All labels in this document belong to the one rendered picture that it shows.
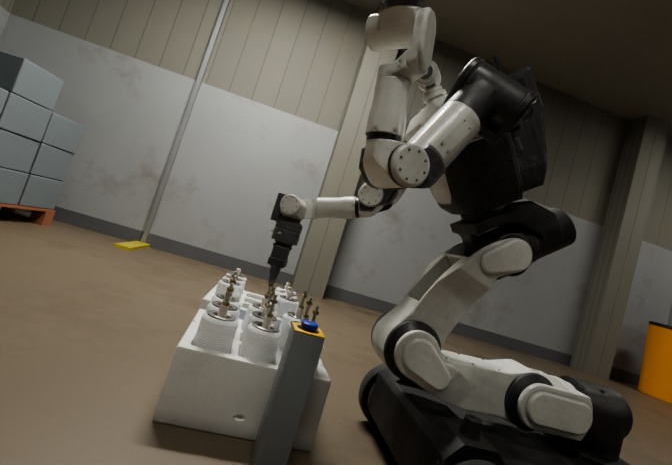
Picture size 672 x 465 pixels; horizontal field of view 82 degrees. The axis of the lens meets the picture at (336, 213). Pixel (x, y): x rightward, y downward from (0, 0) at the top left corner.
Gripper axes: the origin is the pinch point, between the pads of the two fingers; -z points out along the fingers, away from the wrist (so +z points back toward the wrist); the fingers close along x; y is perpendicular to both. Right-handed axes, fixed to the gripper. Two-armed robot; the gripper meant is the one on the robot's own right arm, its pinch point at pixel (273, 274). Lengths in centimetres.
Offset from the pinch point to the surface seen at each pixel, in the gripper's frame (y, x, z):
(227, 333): 4.0, -28.7, -14.0
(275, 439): -15, -42, -28
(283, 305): -4.9, 25.9, -13.6
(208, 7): 156, 227, 195
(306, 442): -22.9, -27.6, -34.3
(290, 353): -12.5, -42.7, -10.1
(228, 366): 0.8, -31.9, -20.4
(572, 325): -303, 295, 6
